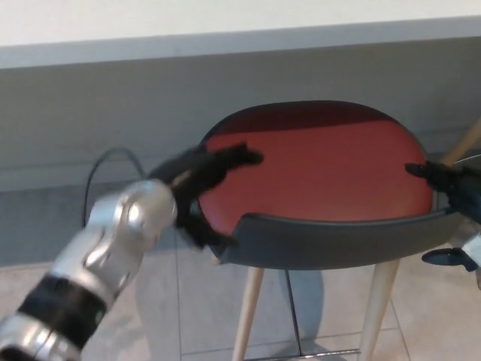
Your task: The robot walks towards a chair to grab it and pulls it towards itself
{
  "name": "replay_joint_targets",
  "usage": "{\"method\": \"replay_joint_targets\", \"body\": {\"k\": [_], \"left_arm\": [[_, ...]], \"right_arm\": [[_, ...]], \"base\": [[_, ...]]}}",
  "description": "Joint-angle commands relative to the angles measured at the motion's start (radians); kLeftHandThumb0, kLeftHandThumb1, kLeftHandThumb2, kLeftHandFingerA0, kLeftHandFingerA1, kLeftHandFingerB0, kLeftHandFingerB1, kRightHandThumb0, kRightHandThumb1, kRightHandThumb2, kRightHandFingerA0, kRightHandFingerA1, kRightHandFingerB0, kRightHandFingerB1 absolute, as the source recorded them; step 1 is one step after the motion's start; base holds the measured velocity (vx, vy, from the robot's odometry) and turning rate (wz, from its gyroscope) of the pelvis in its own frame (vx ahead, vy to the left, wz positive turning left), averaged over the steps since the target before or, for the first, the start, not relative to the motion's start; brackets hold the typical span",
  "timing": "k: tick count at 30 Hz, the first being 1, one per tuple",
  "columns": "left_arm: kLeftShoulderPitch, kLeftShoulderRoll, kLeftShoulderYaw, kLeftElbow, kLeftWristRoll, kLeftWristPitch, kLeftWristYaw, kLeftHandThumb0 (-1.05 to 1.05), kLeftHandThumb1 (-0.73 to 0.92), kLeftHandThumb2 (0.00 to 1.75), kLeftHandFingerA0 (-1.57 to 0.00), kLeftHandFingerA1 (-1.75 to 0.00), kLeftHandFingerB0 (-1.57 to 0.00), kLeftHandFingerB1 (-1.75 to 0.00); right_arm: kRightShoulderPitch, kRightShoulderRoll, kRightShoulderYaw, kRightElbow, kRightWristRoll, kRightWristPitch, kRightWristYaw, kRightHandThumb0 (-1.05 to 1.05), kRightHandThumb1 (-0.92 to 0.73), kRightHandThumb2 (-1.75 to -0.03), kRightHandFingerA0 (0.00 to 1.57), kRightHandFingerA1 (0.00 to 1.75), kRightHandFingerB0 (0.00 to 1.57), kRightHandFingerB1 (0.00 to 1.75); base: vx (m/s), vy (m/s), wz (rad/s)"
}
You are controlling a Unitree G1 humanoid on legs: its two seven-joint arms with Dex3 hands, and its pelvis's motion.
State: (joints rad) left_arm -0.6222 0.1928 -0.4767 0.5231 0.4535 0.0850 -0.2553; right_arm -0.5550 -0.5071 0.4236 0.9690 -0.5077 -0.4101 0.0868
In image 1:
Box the red seat grey shell stool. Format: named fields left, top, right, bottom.
left=195, top=99, right=458, bottom=361

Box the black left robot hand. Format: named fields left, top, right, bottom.
left=148, top=141, right=264, bottom=251

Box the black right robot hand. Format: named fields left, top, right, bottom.
left=404, top=161, right=481, bottom=272

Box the wooden leg bar stool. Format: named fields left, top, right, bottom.
left=439, top=116, right=481, bottom=167

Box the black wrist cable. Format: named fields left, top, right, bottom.
left=83, top=147, right=152, bottom=226

